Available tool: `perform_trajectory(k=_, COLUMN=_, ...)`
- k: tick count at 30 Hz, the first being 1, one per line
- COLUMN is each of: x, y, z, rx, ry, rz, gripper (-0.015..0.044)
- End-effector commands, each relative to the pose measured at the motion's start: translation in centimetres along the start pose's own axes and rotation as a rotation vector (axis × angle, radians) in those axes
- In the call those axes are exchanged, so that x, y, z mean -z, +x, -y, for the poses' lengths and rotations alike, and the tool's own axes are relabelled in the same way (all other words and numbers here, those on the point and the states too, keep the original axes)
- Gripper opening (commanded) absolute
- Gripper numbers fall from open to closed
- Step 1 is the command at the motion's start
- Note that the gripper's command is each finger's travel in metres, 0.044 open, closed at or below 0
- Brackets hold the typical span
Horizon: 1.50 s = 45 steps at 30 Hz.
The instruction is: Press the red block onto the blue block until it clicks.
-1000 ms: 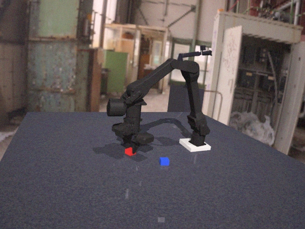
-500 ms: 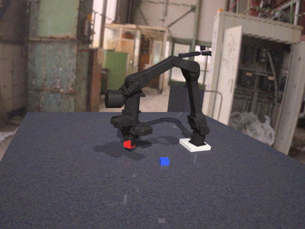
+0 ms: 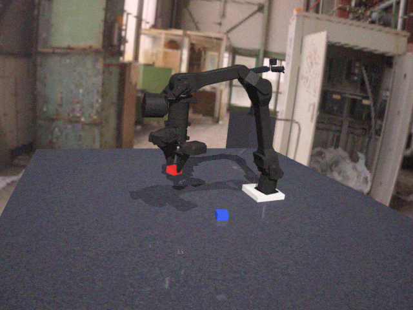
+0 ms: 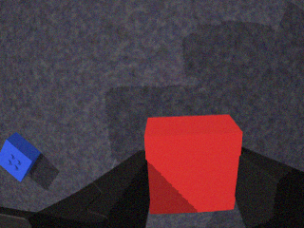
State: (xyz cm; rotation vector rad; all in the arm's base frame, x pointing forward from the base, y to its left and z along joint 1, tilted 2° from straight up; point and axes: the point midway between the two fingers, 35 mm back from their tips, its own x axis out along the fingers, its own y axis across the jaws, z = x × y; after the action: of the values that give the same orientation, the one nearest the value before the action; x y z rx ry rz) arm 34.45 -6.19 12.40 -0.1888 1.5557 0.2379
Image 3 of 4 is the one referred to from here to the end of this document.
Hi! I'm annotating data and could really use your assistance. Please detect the red block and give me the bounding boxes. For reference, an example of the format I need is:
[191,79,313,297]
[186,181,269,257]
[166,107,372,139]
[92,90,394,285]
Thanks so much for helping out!
[166,165,182,176]

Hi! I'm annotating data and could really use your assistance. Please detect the blue block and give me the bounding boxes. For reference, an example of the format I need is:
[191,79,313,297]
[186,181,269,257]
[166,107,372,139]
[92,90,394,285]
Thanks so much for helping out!
[216,209,228,220]

